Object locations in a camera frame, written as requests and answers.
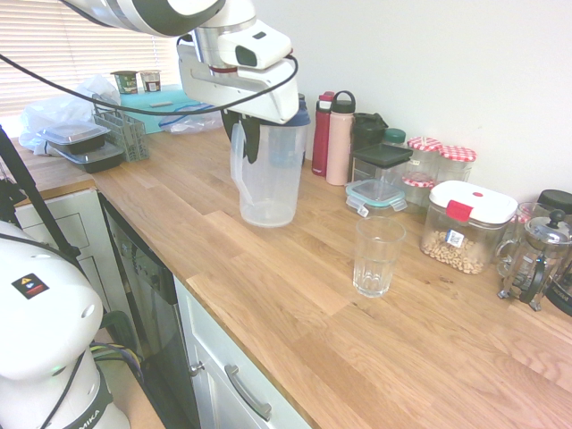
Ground black tripod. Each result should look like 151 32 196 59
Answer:
0 124 113 323

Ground white drawer cabinet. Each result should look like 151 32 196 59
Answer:
172 274 314 429

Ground glass container teal lid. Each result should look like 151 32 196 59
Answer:
344 178 408 218

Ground small jar red checkered lid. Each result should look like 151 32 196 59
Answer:
400 175 437 215

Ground green clamp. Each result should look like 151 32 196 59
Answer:
100 310 136 357

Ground window blinds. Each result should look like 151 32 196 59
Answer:
0 0 181 121

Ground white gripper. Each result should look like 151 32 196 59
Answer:
177 41 300 164

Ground clear zip bag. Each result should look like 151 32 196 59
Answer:
158 101 225 136

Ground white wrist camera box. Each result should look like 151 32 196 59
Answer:
217 21 293 71

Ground container with red clip lid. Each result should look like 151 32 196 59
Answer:
419 181 518 276

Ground clear drinking glass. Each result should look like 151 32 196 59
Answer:
352 215 407 299

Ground white plastic bag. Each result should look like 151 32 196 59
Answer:
18 74 122 156

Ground jar with green lid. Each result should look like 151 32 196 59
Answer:
383 128 408 149

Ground clear pitcher blue lid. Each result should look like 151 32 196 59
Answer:
229 100 312 229

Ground glass French press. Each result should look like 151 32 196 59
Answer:
496 208 572 312

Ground coloured wire bundle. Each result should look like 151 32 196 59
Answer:
88 341 145 382

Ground grey cutlery basket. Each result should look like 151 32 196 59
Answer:
92 93 152 164

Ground teal box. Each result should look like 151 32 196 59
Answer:
119 83 191 135

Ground red water bottle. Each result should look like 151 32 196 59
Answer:
312 91 336 178

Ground green yogurt cup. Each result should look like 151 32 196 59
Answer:
111 70 143 97

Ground black takeout container clear lid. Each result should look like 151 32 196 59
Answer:
38 122 111 156
52 142 126 174

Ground black shaker bottle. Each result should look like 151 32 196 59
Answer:
352 112 388 153

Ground black camera cable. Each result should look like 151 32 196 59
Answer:
0 33 299 115

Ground clear glass mug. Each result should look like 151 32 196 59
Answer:
494 201 537 278

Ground steel dishwasher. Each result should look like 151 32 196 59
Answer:
97 191 200 429

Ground brown yogurt cup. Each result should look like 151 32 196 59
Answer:
139 69 163 95

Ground silver drawer handle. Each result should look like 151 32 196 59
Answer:
223 363 273 422

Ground square container black lid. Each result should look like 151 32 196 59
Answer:
350 143 414 184

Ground pink water bottle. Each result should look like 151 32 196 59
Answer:
325 90 358 187

